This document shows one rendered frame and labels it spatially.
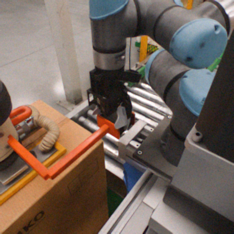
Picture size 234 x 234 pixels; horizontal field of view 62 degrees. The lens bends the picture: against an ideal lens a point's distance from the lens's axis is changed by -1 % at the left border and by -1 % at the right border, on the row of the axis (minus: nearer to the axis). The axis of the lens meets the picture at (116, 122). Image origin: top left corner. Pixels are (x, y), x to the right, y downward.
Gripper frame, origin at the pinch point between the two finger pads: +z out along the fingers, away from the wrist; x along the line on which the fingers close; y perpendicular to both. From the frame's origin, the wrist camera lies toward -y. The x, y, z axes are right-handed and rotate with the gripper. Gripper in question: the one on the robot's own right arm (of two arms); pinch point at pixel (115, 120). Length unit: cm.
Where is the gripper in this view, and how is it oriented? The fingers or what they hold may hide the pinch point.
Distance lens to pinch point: 61.8
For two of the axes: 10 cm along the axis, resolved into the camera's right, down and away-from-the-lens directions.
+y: -6.4, 5.4, -5.5
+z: 0.0, 7.1, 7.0
